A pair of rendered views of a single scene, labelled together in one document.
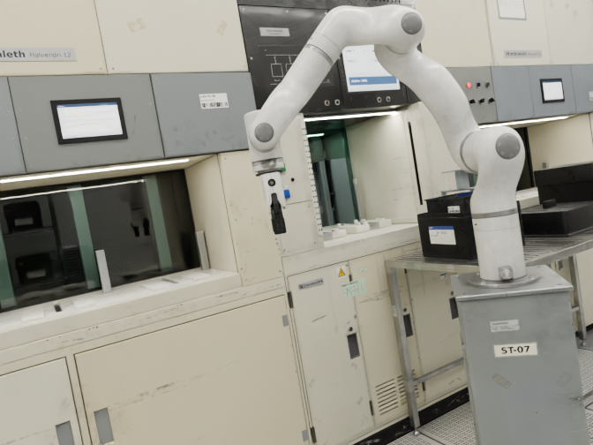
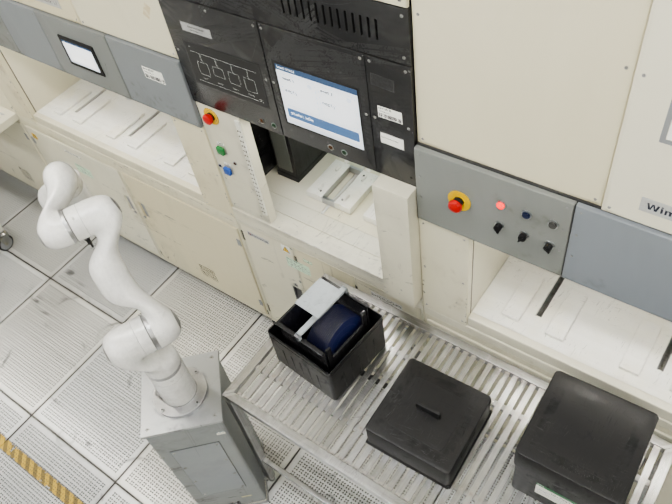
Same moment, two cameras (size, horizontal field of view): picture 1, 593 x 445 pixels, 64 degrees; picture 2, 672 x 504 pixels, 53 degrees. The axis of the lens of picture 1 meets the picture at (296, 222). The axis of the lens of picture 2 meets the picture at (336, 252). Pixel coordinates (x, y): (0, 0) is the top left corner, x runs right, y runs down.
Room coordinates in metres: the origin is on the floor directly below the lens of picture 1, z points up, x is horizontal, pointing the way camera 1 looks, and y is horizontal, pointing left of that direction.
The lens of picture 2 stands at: (1.56, -1.90, 2.77)
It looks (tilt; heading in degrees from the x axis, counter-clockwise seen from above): 50 degrees down; 73
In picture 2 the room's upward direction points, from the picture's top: 11 degrees counter-clockwise
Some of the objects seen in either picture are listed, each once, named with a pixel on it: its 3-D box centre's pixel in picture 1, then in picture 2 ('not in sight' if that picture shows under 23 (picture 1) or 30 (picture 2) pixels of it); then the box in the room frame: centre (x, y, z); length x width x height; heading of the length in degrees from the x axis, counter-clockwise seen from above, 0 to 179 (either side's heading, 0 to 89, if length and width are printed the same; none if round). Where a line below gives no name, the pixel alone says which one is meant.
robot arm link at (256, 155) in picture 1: (263, 136); (72, 190); (1.27, 0.05, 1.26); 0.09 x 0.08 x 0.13; 4
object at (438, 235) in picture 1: (469, 229); (328, 337); (1.84, -0.66, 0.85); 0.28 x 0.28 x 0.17; 24
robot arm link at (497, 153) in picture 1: (494, 171); (141, 350); (1.29, -0.55, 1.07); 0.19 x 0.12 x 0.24; 4
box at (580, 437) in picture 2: (581, 189); (580, 452); (2.30, -1.39, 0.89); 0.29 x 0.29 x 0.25; 31
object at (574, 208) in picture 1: (551, 215); (428, 417); (2.00, -1.06, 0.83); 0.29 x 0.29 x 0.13; 31
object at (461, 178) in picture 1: (466, 208); (324, 324); (1.84, -0.66, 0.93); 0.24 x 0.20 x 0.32; 24
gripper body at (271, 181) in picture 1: (272, 189); not in sight; (1.28, 0.05, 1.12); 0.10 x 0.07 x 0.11; 4
